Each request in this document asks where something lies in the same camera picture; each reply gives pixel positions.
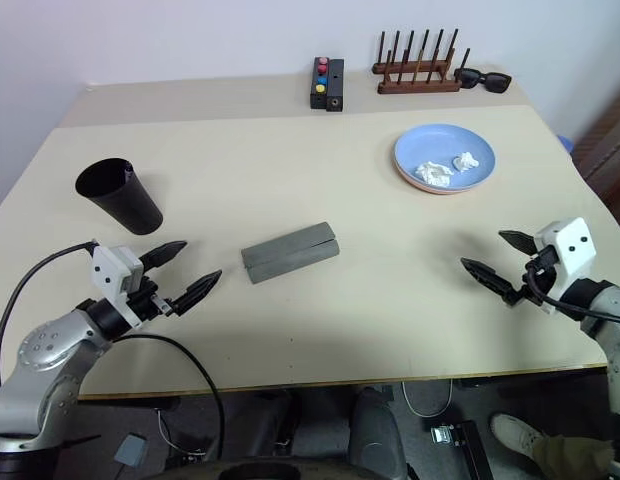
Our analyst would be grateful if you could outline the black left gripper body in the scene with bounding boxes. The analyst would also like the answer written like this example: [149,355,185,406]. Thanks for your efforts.
[126,281,174,322]

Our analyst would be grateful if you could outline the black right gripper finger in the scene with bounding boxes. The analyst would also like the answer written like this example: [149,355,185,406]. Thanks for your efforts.
[497,229,539,258]
[460,257,523,306]

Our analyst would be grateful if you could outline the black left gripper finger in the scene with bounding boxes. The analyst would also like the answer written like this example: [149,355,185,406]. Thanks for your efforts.
[169,269,224,318]
[139,240,189,271]

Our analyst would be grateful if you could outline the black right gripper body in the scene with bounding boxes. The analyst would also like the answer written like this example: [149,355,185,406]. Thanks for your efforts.
[519,249,559,312]

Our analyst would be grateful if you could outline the small white paper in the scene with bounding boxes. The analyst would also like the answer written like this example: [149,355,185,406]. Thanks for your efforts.
[451,150,481,174]

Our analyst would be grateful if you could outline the pink plate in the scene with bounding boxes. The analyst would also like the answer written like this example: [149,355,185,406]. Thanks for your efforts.
[395,164,494,197]

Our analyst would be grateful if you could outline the grey glasses case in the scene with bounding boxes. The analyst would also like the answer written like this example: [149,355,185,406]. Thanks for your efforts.
[240,220,342,287]

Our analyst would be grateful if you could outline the large white paper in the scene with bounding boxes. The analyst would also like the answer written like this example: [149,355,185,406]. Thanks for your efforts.
[414,160,456,189]

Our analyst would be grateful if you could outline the blue plate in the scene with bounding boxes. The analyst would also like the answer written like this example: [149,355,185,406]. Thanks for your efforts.
[393,123,497,194]

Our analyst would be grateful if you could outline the black cup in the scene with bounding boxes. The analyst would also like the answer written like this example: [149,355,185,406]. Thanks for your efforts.
[74,157,165,237]

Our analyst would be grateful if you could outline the grey foot pedal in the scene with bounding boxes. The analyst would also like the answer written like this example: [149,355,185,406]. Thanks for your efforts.
[113,433,147,467]

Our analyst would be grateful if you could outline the white shoe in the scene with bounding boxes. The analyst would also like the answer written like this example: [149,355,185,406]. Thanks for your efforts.
[490,412,546,459]

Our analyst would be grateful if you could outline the black sunglasses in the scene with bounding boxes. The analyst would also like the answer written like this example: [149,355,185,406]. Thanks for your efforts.
[453,67,513,94]

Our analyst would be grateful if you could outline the olive trouser leg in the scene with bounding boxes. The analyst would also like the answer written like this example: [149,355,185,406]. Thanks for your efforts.
[532,433,616,480]

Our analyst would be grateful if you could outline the brown wooden plate rack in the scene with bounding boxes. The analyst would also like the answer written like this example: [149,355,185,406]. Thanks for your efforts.
[372,28,472,95]

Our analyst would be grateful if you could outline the grey rounded housing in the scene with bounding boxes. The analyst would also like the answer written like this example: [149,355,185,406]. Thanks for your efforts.
[349,387,409,480]

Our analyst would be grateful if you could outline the black round disc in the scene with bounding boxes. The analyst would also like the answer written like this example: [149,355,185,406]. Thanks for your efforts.
[209,457,371,480]

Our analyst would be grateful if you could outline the black box with coloured buttons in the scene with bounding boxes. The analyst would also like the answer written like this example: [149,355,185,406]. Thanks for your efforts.
[309,56,331,110]

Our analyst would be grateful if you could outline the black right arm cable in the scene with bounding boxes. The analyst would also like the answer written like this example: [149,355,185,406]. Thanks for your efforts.
[524,259,620,326]

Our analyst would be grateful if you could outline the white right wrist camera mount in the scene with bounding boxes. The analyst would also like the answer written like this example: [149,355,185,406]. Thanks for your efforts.
[533,217,598,301]

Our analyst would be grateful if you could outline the thin white floor cable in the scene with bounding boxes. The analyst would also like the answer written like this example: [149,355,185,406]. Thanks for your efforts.
[400,380,454,417]

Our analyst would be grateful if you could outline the black metal floor bracket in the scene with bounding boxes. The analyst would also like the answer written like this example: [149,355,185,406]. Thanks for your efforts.
[428,420,491,480]

